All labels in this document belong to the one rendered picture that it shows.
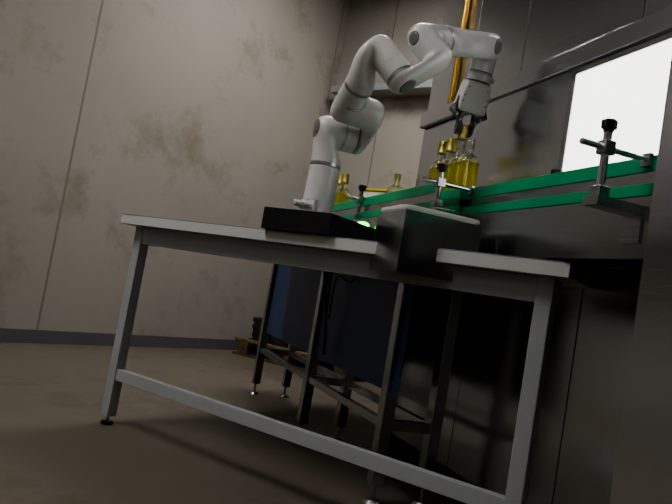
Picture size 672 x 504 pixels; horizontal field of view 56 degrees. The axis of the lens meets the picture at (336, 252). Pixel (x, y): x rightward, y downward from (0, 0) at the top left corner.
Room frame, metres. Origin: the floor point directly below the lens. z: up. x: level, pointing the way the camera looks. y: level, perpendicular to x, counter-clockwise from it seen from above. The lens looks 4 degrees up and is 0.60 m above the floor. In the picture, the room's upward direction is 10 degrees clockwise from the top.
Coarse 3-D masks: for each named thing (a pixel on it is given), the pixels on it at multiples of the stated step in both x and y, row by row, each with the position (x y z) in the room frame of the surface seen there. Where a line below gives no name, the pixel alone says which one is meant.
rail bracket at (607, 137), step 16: (608, 128) 1.19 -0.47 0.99; (592, 144) 1.18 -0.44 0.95; (608, 144) 1.18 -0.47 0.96; (608, 160) 1.19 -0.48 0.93; (640, 160) 1.22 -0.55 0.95; (592, 192) 1.20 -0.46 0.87; (608, 192) 1.19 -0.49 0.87; (608, 208) 1.19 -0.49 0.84; (624, 208) 1.19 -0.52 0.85; (640, 208) 1.21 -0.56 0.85; (624, 224) 1.24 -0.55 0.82; (640, 224) 1.20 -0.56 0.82; (624, 240) 1.23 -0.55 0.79
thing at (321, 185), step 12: (312, 168) 1.90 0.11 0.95; (324, 168) 1.89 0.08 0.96; (336, 168) 1.90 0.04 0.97; (312, 180) 1.89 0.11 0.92; (324, 180) 1.89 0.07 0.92; (336, 180) 1.91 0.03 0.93; (312, 192) 1.89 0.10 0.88; (324, 192) 1.89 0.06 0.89; (300, 204) 1.88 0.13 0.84; (312, 204) 1.88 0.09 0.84; (324, 204) 1.89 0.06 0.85
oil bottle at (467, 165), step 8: (464, 160) 1.94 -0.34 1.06; (472, 160) 1.94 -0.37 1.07; (456, 168) 1.97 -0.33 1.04; (464, 168) 1.94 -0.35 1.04; (472, 168) 1.94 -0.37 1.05; (456, 176) 1.97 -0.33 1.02; (464, 176) 1.94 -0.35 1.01; (472, 176) 1.95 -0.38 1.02; (456, 184) 1.96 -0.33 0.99; (464, 184) 1.94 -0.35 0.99; (472, 184) 1.95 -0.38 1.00
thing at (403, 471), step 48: (144, 240) 2.29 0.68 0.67; (192, 240) 2.15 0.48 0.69; (240, 240) 2.02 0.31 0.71; (480, 288) 1.56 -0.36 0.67; (528, 288) 1.49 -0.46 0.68; (144, 384) 2.20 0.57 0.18; (528, 384) 1.47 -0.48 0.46; (288, 432) 1.84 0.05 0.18; (528, 432) 1.46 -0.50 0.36; (432, 480) 1.58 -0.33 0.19; (528, 480) 1.48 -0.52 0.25
